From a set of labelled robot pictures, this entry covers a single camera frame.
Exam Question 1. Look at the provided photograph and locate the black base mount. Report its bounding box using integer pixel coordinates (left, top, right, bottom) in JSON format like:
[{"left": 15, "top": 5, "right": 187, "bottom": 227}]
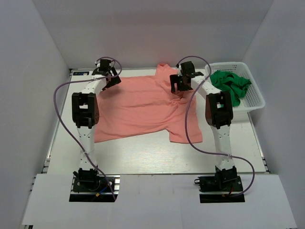
[
  {"left": 69, "top": 169, "right": 120, "bottom": 203},
  {"left": 194, "top": 176, "right": 245, "bottom": 204}
]

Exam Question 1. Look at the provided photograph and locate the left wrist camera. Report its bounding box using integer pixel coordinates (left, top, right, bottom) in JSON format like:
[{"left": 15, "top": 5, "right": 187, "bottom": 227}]
[{"left": 95, "top": 60, "right": 101, "bottom": 68}]

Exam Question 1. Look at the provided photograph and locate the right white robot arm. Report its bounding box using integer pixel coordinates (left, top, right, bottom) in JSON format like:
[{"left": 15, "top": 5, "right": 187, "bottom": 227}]
[{"left": 170, "top": 61, "right": 237, "bottom": 182}]

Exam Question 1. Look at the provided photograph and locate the pink t-shirt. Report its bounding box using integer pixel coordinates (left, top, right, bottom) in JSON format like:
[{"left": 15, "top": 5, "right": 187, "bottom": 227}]
[{"left": 94, "top": 64, "right": 203, "bottom": 143}]

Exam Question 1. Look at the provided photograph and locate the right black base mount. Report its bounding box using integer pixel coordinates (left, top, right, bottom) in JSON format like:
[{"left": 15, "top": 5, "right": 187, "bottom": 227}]
[{"left": 194, "top": 176, "right": 245, "bottom": 204}]

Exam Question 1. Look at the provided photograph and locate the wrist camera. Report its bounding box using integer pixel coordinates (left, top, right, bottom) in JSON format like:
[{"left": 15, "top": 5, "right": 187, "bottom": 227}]
[
  {"left": 95, "top": 60, "right": 101, "bottom": 68},
  {"left": 176, "top": 63, "right": 183, "bottom": 76}
]

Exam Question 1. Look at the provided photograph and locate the green t-shirt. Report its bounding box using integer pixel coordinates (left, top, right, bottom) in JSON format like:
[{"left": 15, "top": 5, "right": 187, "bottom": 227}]
[{"left": 210, "top": 71, "right": 252, "bottom": 107}]

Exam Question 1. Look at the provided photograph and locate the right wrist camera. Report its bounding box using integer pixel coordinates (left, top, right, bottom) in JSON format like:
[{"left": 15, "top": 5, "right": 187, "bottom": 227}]
[{"left": 176, "top": 63, "right": 183, "bottom": 76}]

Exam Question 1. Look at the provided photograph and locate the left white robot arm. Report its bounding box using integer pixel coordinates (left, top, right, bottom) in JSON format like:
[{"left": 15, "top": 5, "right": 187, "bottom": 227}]
[{"left": 71, "top": 57, "right": 121, "bottom": 171}]

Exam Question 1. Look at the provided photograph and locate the white plastic basket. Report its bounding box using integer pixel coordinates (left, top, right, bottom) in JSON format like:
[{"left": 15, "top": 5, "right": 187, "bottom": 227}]
[{"left": 205, "top": 62, "right": 265, "bottom": 113}]

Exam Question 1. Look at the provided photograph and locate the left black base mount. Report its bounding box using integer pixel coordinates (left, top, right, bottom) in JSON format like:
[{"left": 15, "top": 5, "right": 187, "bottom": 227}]
[{"left": 69, "top": 169, "right": 120, "bottom": 203}]

